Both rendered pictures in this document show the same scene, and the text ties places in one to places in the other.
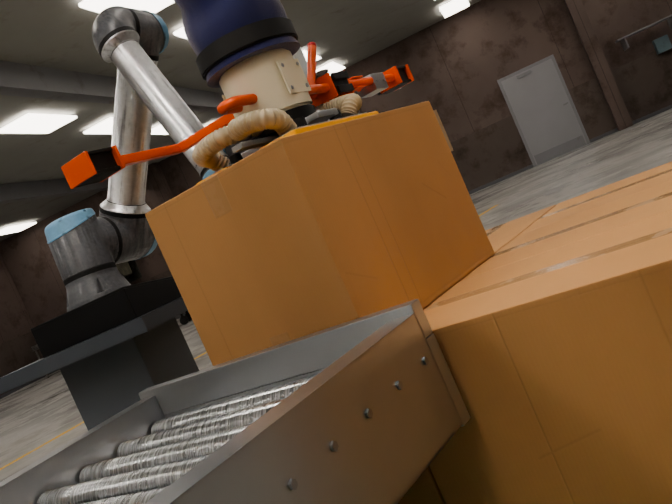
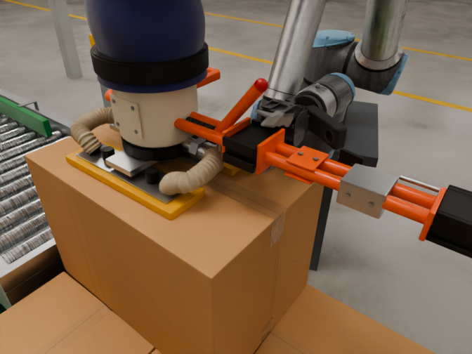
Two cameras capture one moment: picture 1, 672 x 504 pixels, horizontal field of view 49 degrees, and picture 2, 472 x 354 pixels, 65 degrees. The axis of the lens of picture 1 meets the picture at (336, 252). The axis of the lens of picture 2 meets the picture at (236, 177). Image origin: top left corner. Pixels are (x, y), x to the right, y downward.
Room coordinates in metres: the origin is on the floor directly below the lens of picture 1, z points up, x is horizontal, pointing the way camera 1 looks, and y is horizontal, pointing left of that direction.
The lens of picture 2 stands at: (1.81, -0.74, 1.40)
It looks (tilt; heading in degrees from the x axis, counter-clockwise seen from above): 34 degrees down; 91
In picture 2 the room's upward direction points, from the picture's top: 1 degrees clockwise
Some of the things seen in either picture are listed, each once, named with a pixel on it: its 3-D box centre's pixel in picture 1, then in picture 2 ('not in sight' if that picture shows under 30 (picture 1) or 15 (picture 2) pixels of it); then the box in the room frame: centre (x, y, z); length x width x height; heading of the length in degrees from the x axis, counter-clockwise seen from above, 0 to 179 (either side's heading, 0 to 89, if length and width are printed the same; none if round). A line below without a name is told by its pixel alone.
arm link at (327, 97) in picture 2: not in sight; (312, 105); (1.97, 0.03, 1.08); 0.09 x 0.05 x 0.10; 145
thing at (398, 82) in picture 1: (394, 78); (462, 224); (2.11, -0.35, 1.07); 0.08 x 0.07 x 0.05; 145
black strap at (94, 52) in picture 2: (246, 51); (152, 55); (1.63, 0.00, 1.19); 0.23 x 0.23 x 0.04
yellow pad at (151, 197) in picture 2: (320, 126); (130, 168); (1.57, -0.08, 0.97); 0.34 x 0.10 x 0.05; 145
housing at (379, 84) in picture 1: (371, 85); (366, 189); (2.01, -0.27, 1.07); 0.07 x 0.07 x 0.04; 55
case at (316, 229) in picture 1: (333, 235); (178, 226); (1.65, -0.01, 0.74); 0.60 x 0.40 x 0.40; 143
